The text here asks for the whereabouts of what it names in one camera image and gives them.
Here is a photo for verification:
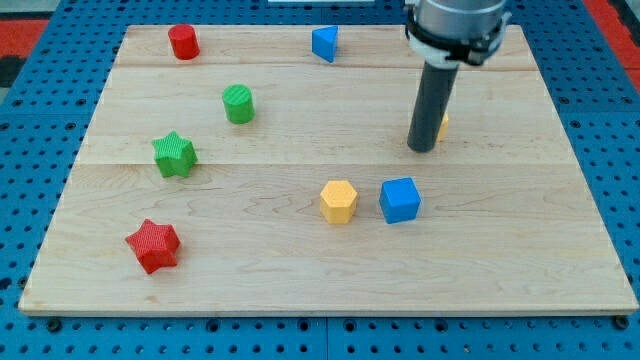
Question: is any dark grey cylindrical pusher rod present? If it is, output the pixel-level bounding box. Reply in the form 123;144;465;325
407;62;458;153

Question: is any yellow heart block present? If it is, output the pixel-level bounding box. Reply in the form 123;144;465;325
436;113;449;142

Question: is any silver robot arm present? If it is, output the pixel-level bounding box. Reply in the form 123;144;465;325
405;0;511;153

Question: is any blue triangle block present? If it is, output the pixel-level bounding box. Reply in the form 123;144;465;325
311;26;339;63

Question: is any blue cube block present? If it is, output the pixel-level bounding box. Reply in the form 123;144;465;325
379;177;421;224

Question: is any yellow hexagon block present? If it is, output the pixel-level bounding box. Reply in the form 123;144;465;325
320;180;358;224

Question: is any green cylinder block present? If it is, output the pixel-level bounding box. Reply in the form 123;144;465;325
222;84;255;124

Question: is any light wooden board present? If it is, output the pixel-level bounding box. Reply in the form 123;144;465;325
19;25;638;317

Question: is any red cylinder block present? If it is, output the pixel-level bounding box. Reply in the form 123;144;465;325
168;24;200;60

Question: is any green star block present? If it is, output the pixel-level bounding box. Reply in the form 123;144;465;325
152;131;198;178

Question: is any red star block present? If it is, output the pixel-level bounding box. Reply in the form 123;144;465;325
125;219;181;275

